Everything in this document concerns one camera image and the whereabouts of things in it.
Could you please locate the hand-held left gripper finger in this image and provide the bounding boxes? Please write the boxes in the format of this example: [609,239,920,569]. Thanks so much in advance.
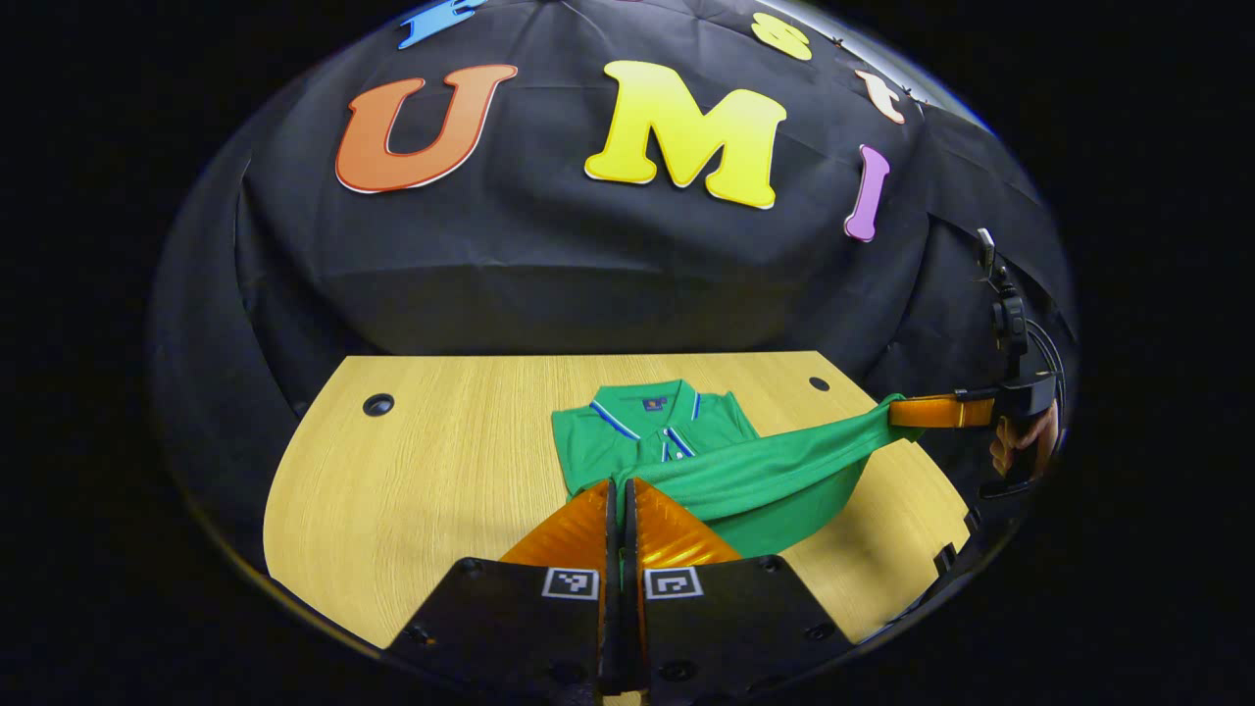
[384,479,621,692]
[624,478,864,699]

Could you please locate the green T-shirt with collar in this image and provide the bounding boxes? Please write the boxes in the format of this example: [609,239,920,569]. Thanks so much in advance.
[551,379,923,560]

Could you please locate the black backdrop cloth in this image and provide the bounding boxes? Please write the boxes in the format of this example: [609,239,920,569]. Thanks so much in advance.
[147,0,1079,580]

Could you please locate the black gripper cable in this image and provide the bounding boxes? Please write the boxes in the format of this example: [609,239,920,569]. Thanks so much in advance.
[1028,319,1072,393]

